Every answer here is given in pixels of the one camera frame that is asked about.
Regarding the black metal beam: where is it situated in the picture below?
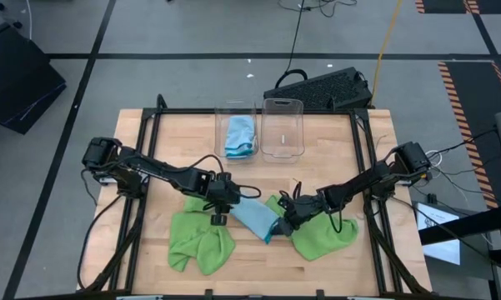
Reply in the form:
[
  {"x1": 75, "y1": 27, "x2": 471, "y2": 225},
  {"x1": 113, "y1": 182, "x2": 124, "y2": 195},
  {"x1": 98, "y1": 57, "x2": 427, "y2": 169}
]
[{"x1": 418, "y1": 202, "x2": 501, "y2": 248}]

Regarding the green microfiber towel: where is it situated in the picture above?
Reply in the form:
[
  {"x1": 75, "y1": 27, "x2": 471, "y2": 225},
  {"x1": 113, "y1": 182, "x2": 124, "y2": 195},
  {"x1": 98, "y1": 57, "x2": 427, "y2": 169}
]
[
  {"x1": 264, "y1": 193, "x2": 360, "y2": 263},
  {"x1": 183, "y1": 194, "x2": 218, "y2": 214},
  {"x1": 167, "y1": 210, "x2": 237, "y2": 276}
]

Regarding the light blue microfiber towel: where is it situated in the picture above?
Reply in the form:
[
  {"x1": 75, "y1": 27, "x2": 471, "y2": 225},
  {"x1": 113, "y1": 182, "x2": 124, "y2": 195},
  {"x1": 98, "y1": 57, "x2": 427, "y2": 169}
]
[
  {"x1": 223, "y1": 115, "x2": 259, "y2": 159},
  {"x1": 228, "y1": 196, "x2": 283, "y2": 245}
]

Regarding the black floor platform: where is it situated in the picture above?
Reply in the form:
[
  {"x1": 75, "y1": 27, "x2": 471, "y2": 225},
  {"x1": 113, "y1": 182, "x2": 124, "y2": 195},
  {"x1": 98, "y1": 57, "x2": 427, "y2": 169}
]
[{"x1": 0, "y1": 22, "x2": 68, "y2": 136}]

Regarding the black metal table frame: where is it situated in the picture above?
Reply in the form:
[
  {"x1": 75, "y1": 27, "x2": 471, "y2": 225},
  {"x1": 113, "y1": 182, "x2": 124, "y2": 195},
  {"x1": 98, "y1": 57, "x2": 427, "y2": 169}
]
[{"x1": 77, "y1": 93, "x2": 433, "y2": 300}]

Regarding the black floor cable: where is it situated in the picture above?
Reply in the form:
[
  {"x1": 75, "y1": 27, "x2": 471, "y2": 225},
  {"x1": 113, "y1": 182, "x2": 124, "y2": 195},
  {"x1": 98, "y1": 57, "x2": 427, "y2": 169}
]
[
  {"x1": 278, "y1": 0, "x2": 358, "y2": 18},
  {"x1": 76, "y1": 193, "x2": 124, "y2": 291}
]

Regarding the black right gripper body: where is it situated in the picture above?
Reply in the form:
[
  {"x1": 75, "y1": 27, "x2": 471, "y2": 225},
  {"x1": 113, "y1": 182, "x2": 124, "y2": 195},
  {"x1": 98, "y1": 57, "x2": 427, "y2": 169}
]
[{"x1": 277, "y1": 192, "x2": 330, "y2": 230}]

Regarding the black perforated computer tower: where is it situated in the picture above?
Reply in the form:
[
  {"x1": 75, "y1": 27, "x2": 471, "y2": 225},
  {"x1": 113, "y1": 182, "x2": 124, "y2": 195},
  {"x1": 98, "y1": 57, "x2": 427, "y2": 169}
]
[{"x1": 263, "y1": 66, "x2": 374, "y2": 111}]

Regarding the white coiled cable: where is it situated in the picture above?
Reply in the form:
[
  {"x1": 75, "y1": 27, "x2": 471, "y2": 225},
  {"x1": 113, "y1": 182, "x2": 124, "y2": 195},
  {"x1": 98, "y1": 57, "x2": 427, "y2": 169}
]
[{"x1": 424, "y1": 149, "x2": 443, "y2": 168}]

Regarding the black hanging cable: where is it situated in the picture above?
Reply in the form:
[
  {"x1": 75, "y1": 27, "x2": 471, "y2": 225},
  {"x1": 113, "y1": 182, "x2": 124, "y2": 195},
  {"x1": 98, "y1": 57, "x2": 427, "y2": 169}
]
[{"x1": 273, "y1": 0, "x2": 309, "y2": 89}]

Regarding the black hazard striped mat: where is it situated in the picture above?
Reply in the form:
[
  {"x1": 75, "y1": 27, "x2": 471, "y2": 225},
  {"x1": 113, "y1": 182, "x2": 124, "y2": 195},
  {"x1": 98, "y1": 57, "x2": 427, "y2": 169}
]
[
  {"x1": 437, "y1": 60, "x2": 501, "y2": 210},
  {"x1": 414, "y1": 0, "x2": 501, "y2": 15}
]

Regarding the clear plastic bin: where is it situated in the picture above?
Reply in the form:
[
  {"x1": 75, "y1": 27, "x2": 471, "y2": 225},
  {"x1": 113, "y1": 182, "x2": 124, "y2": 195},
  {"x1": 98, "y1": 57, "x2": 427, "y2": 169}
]
[
  {"x1": 213, "y1": 102, "x2": 260, "y2": 162},
  {"x1": 260, "y1": 97, "x2": 305, "y2": 163}
]

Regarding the yellow hanging cable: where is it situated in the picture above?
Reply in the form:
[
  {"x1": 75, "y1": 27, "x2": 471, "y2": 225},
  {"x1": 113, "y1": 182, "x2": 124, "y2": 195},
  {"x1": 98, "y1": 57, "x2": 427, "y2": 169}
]
[{"x1": 368, "y1": 0, "x2": 404, "y2": 108}]

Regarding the white floor cable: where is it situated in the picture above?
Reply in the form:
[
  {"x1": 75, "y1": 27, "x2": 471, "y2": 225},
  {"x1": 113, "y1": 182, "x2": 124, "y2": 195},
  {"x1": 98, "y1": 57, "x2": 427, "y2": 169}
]
[{"x1": 24, "y1": 0, "x2": 33, "y2": 41}]

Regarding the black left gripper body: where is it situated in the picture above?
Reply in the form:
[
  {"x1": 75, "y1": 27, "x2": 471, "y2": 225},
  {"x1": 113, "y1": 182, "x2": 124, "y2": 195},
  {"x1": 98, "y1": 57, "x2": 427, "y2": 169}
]
[{"x1": 208, "y1": 172, "x2": 242, "y2": 207}]

